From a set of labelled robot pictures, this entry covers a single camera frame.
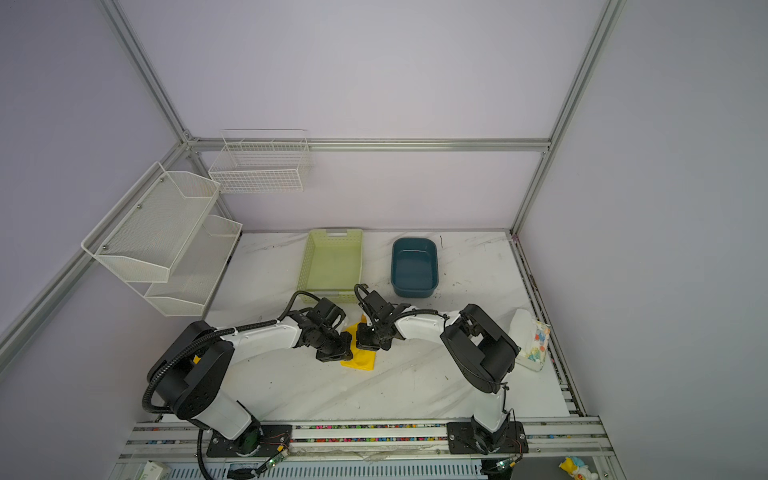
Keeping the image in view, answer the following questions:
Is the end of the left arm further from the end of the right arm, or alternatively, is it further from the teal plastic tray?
the teal plastic tray

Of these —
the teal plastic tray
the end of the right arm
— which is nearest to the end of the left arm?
the end of the right arm

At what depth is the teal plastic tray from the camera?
40.6 inches

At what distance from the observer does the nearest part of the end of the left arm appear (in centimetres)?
70

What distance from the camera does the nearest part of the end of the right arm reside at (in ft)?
2.25

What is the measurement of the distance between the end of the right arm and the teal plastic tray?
0.73 feet

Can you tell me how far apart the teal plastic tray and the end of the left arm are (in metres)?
0.27
